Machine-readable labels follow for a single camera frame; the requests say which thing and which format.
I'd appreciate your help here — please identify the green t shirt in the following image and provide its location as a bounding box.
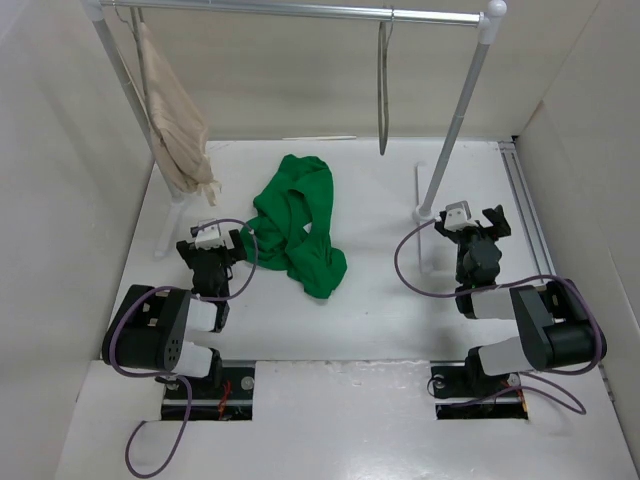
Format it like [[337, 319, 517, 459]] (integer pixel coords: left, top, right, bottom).
[[241, 154, 347, 300]]

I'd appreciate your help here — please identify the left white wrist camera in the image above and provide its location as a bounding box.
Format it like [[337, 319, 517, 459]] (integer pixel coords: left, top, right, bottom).
[[191, 220, 224, 250]]

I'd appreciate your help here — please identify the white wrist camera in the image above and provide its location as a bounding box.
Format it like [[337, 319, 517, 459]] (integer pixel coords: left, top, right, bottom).
[[191, 220, 224, 250], [440, 200, 475, 232]]

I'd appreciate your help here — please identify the aluminium rail on table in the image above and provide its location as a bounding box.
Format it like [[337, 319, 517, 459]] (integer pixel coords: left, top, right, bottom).
[[498, 140, 556, 274]]

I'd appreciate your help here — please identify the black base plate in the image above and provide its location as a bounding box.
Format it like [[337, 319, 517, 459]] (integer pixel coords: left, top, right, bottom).
[[160, 361, 256, 421], [427, 364, 528, 420]]

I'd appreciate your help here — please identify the beige hanging garment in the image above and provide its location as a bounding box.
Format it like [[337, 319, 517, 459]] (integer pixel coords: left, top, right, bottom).
[[137, 22, 220, 206]]

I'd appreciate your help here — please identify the grey clothes hanger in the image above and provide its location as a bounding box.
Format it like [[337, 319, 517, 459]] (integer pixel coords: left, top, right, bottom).
[[376, 8, 395, 156]]

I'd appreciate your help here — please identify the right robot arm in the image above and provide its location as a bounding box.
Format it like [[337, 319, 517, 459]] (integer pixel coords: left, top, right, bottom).
[[434, 201, 607, 396]]

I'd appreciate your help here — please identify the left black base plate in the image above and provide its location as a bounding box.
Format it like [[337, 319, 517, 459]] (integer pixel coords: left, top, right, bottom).
[[160, 361, 256, 421]]

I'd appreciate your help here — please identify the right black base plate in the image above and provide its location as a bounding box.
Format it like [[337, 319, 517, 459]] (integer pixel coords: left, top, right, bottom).
[[427, 364, 528, 420]]

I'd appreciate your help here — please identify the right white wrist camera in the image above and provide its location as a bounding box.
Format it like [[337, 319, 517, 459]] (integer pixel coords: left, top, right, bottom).
[[440, 200, 475, 232]]

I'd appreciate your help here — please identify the metal clothes rack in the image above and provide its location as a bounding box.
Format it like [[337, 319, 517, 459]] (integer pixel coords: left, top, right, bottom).
[[80, 0, 509, 277]]

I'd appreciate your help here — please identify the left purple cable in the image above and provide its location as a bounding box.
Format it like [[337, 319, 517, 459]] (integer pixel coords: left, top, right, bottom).
[[105, 216, 260, 478]]

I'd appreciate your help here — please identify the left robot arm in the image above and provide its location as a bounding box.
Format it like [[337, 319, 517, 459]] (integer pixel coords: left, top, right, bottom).
[[101, 226, 248, 397]]

